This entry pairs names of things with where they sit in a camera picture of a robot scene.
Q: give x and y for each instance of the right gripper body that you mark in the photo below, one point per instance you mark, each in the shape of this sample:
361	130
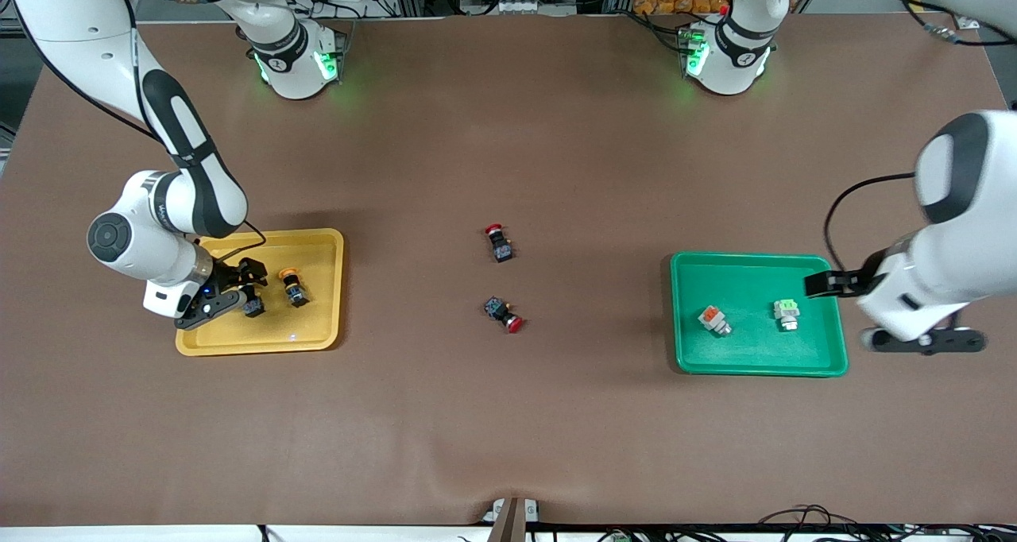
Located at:
228	275

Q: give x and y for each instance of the yellow-cap push button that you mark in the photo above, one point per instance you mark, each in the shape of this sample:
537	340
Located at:
295	292
253	309

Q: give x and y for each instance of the push button green block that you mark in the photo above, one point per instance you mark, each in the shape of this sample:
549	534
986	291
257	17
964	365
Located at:
787	311

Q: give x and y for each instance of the push button orange block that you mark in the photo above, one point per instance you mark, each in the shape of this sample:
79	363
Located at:
714	319

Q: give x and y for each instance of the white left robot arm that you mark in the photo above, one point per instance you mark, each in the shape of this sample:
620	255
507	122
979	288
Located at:
969	200

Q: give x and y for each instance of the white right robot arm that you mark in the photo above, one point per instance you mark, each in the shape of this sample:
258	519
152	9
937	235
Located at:
79	33

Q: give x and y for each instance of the yellow plastic tray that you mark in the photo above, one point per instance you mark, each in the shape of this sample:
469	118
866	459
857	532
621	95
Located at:
318	319

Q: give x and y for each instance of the green plastic tray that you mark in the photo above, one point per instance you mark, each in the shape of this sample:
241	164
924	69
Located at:
747	280

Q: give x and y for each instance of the red-cap push button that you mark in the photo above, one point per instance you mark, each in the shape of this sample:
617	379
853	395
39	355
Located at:
500	311
500	248

